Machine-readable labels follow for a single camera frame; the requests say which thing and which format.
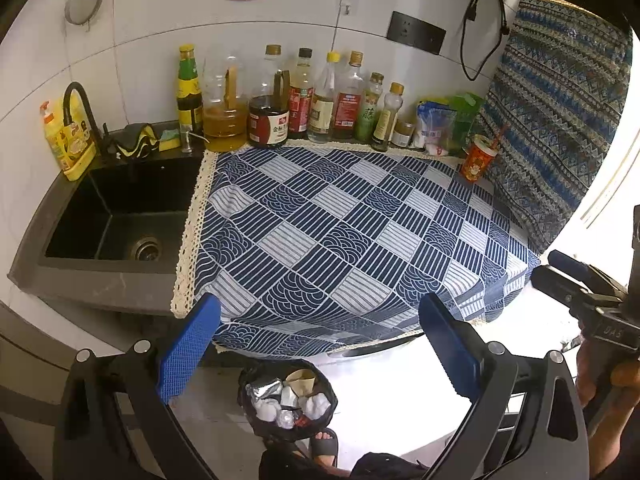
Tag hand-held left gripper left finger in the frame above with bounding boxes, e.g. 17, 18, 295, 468
52, 292, 222, 480

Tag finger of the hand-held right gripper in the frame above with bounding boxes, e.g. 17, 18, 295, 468
547, 250, 628, 297
531, 265, 626, 311

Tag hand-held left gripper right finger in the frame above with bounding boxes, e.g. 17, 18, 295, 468
417, 292, 586, 480

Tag silver foil bag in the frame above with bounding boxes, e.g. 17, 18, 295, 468
247, 377, 283, 401

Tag bin with black bag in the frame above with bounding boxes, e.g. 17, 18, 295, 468
237, 358, 339, 442

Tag brown paper bag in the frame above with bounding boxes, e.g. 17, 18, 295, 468
285, 369, 317, 395

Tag white plastic bag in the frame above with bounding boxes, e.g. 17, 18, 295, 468
305, 394, 332, 417

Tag person's right forearm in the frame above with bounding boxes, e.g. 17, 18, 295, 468
590, 392, 640, 480

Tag person's right hand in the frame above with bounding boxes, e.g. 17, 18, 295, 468
575, 332, 640, 411

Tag red paper cup with straw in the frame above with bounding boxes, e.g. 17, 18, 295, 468
459, 122, 511, 182

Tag black sink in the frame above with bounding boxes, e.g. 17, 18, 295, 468
42, 157, 206, 261

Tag blue patterned curtain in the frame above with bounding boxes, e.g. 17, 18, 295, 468
472, 0, 633, 256

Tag blue patterned tablecloth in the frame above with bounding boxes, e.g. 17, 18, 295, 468
170, 140, 543, 361

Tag person's sandalled foot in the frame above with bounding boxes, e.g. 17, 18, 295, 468
309, 427, 340, 467

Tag green bag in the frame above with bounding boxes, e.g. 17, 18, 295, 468
447, 91, 485, 153

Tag white and blue bag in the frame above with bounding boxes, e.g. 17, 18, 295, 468
415, 100, 458, 150

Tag chrome soap pump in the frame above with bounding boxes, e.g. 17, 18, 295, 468
181, 130, 210, 154

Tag black and yellow cloth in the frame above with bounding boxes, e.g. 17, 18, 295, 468
105, 124, 161, 161

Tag small glass jar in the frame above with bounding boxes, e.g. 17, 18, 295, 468
391, 120, 417, 148

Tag clear cooking oil jug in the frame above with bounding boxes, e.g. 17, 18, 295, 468
201, 55, 249, 140

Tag pale oil bottle yellow cap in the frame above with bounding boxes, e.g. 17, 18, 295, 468
371, 82, 405, 152

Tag dark soy sauce jug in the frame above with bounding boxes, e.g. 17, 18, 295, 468
247, 71, 291, 148

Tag green label oil bottle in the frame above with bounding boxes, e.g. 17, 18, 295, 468
355, 72, 385, 143

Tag yellow bottle with red cap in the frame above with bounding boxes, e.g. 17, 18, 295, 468
41, 100, 71, 171

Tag green label sauce bottle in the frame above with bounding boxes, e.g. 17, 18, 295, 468
176, 44, 204, 136

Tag red label dark liquid bottle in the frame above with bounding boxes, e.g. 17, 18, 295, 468
331, 51, 366, 141

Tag red label black cap bottle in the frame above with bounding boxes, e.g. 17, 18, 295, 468
287, 47, 315, 140

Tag black faucet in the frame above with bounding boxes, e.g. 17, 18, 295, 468
62, 81, 108, 161

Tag clear bottle with yellow cap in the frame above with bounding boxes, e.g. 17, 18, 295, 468
307, 51, 341, 143

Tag black socket panel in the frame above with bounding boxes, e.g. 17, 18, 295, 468
386, 11, 447, 56

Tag metal mesh strainer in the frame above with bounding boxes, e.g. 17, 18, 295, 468
64, 0, 104, 26

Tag yellow jug with handle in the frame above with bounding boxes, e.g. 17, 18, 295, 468
61, 94, 98, 182

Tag black cable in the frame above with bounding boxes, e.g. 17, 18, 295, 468
460, 0, 510, 82

